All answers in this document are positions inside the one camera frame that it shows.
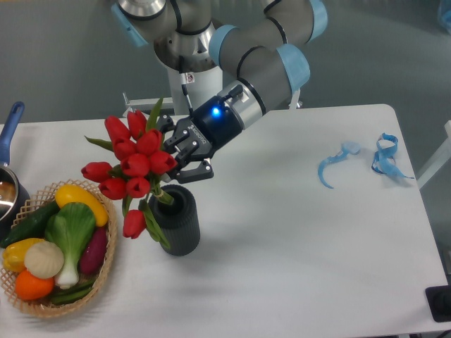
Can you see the woven wicker basket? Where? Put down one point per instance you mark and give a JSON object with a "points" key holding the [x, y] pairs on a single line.
{"points": [[44, 308]]}

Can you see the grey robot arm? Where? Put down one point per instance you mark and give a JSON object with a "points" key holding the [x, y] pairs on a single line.
{"points": [[186, 38]]}

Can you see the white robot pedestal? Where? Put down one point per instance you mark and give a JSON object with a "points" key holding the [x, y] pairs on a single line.
{"points": [[200, 87]]}

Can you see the yellow squash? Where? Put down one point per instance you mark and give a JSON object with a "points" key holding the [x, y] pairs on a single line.
{"points": [[70, 193]]}

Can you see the black device at edge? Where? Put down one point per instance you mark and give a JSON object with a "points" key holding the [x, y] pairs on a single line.
{"points": [[438, 298]]}

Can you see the yellow bell pepper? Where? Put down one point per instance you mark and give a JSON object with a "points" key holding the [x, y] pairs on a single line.
{"points": [[14, 254]]}

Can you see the dark grey ribbed vase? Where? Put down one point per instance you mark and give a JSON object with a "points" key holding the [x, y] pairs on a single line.
{"points": [[178, 222]]}

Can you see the cream steamed bun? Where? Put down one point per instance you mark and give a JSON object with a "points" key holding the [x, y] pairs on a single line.
{"points": [[44, 260]]}

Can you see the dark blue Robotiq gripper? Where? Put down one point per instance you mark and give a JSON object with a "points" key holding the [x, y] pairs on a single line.
{"points": [[208, 128]]}

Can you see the blue handled saucepan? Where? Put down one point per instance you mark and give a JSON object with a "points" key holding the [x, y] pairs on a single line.
{"points": [[13, 194]]}

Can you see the green bok choy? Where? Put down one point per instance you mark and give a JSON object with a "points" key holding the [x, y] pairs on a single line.
{"points": [[71, 230]]}

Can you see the purple sweet potato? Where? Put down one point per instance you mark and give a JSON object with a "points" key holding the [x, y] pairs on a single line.
{"points": [[93, 256]]}

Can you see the white frame right edge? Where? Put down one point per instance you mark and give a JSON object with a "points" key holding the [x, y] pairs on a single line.
{"points": [[439, 158]]}

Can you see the red tulip bouquet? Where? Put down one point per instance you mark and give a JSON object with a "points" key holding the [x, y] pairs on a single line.
{"points": [[137, 144]]}

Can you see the dark green cucumber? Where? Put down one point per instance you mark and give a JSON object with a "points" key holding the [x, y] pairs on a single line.
{"points": [[31, 226]]}

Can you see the orange fruit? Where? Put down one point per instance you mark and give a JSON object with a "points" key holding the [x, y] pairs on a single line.
{"points": [[29, 288]]}

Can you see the green bean pods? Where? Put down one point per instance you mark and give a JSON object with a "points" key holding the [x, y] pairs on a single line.
{"points": [[72, 294]]}

